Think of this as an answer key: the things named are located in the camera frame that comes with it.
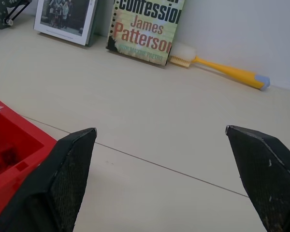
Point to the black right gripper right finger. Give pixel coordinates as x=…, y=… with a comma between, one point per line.
x=263, y=174

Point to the white book with photo cover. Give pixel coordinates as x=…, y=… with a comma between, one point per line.
x=65, y=20

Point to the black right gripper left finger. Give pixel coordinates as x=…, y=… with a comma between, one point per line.
x=50, y=178

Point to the James Patterson paperback book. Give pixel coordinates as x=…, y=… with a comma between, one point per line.
x=145, y=31

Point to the red plastic bin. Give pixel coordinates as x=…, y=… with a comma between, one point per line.
x=7, y=147

